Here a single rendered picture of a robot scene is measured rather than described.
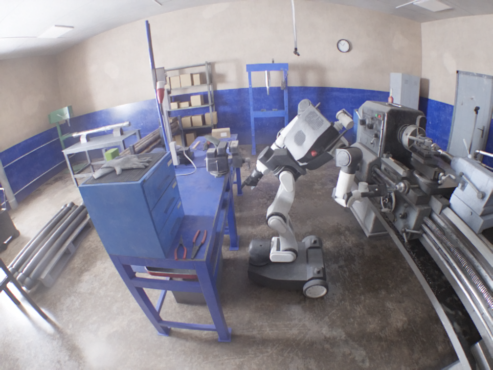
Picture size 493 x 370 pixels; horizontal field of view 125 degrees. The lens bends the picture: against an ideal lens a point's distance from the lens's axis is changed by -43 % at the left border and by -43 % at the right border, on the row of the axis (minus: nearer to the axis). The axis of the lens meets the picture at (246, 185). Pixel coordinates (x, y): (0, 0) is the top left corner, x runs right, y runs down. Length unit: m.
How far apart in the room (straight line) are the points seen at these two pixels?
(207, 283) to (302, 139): 0.91
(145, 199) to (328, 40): 5.16
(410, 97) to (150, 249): 5.79
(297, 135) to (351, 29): 4.72
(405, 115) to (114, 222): 2.42
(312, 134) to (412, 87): 4.90
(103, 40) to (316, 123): 5.93
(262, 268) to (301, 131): 1.12
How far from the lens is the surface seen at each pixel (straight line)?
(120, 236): 1.10
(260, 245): 1.81
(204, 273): 1.08
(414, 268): 1.78
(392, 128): 2.33
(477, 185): 1.70
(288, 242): 1.74
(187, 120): 5.06
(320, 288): 1.82
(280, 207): 1.56
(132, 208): 0.95
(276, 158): 1.38
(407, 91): 5.87
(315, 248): 2.03
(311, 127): 1.26
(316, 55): 5.40
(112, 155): 2.87
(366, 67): 5.84
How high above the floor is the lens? 1.57
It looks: 27 degrees down
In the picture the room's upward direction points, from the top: 4 degrees counter-clockwise
